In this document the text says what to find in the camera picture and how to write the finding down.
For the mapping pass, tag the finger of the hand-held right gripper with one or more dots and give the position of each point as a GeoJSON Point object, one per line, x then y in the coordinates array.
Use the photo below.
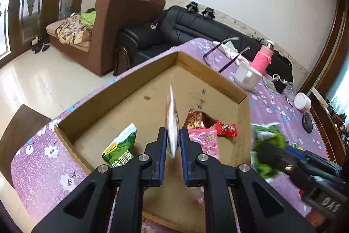
{"type": "Point", "coordinates": [275, 156]}
{"type": "Point", "coordinates": [308, 156]}

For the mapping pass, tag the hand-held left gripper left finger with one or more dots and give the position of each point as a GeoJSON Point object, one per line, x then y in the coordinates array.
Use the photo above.
{"type": "Point", "coordinates": [163, 156]}

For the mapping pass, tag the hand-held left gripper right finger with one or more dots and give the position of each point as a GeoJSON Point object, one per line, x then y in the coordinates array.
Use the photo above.
{"type": "Point", "coordinates": [184, 156]}

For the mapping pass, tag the bright green snack packet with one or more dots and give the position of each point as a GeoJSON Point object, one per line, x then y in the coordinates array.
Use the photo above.
{"type": "Point", "coordinates": [268, 134]}

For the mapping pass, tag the pink snack packet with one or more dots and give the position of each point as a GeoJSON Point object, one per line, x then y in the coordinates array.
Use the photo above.
{"type": "Point", "coordinates": [205, 141]}

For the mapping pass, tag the silver snack packet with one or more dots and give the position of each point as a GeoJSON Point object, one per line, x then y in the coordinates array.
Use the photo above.
{"type": "Point", "coordinates": [171, 118]}

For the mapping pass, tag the brown snack packet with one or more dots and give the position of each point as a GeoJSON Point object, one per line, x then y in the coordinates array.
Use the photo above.
{"type": "Point", "coordinates": [197, 119]}

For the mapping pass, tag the green snack packet yellow mark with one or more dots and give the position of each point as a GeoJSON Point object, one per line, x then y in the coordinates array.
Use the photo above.
{"type": "Point", "coordinates": [120, 148]}

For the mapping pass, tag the small red snack packet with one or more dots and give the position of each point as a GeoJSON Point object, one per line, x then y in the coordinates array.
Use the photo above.
{"type": "Point", "coordinates": [226, 129]}

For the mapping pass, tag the shallow cardboard box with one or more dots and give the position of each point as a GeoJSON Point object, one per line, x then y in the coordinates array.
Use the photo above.
{"type": "Point", "coordinates": [122, 102]}

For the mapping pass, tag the black glasses case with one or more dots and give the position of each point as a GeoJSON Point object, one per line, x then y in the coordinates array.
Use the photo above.
{"type": "Point", "coordinates": [308, 123]}

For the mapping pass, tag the clutter of dark gadgets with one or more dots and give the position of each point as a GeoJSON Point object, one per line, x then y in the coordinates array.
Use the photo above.
{"type": "Point", "coordinates": [338, 118]}

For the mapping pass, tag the white plastic jar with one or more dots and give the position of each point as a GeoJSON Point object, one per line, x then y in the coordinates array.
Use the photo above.
{"type": "Point", "coordinates": [302, 102]}

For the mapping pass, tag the black pen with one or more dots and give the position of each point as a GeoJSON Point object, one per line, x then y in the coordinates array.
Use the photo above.
{"type": "Point", "coordinates": [289, 102]}

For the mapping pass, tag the black mug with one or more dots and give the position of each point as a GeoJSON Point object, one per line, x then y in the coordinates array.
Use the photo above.
{"type": "Point", "coordinates": [279, 85]}

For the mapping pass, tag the white cup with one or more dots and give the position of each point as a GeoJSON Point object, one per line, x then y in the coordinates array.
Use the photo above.
{"type": "Point", "coordinates": [246, 78]}

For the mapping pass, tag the black bag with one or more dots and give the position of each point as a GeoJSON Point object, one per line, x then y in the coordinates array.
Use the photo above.
{"type": "Point", "coordinates": [283, 63]}

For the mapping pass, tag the pink bottle with knitted sleeve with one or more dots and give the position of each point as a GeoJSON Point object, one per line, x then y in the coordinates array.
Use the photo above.
{"type": "Point", "coordinates": [260, 61]}

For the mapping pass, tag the wooden cabinet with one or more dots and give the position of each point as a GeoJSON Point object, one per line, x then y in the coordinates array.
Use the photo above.
{"type": "Point", "coordinates": [321, 58]}

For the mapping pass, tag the purple floral tablecloth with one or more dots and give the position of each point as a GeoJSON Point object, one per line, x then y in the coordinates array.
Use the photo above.
{"type": "Point", "coordinates": [49, 167]}

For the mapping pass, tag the black leather sofa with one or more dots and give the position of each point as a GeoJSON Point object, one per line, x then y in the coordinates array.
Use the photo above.
{"type": "Point", "coordinates": [185, 28]}

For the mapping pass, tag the brown sofa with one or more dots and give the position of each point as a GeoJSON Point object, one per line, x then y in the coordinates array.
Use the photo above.
{"type": "Point", "coordinates": [122, 20]}

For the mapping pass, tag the black device on sofa back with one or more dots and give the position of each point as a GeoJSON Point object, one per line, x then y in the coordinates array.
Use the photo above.
{"type": "Point", "coordinates": [193, 6]}
{"type": "Point", "coordinates": [208, 12]}

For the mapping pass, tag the dark wooden chair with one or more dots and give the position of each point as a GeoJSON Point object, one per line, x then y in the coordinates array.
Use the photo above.
{"type": "Point", "coordinates": [19, 134]}

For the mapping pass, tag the patterned blanket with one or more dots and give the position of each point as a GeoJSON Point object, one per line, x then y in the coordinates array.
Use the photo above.
{"type": "Point", "coordinates": [73, 31]}

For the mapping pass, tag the green cloth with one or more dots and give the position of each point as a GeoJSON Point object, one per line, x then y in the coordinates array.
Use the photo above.
{"type": "Point", "coordinates": [88, 17]}

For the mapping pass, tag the dark shoes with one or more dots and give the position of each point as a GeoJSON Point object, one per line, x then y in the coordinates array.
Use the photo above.
{"type": "Point", "coordinates": [39, 44]}

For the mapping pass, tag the wooden glass doors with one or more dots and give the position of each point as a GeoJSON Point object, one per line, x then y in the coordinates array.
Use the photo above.
{"type": "Point", "coordinates": [41, 3]}

